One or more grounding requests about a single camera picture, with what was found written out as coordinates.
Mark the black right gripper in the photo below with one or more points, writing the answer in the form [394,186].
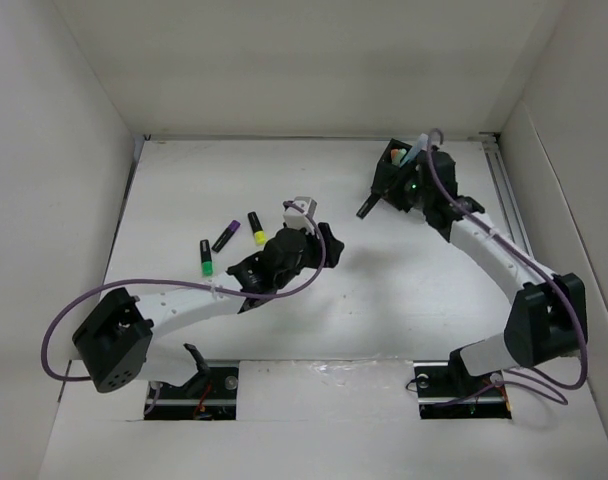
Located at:
[416,171]

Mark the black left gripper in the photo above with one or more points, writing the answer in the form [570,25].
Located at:
[331,250]

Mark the blue pastel highlighter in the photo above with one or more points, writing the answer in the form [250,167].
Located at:
[418,146]

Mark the black highlighter yellow cap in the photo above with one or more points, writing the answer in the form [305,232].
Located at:
[257,228]

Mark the black highlighter purple cap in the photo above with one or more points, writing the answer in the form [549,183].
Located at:
[225,236]

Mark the mint green pastel highlighter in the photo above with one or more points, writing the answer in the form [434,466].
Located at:
[398,159]

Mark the black highlighter orange cap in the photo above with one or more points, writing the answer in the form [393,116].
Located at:
[384,187]

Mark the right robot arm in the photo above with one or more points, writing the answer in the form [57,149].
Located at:
[547,317]

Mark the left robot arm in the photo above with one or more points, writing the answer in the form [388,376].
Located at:
[116,341]

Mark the black two-compartment container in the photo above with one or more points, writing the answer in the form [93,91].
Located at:
[408,179]

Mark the black highlighter green cap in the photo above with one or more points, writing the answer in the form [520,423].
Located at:
[206,262]

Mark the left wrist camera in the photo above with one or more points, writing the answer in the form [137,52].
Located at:
[298,213]

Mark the aluminium rail right side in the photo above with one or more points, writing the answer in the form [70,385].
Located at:
[509,206]

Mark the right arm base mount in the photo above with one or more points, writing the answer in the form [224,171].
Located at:
[445,390]

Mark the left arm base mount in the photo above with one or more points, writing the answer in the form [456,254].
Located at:
[193,388]

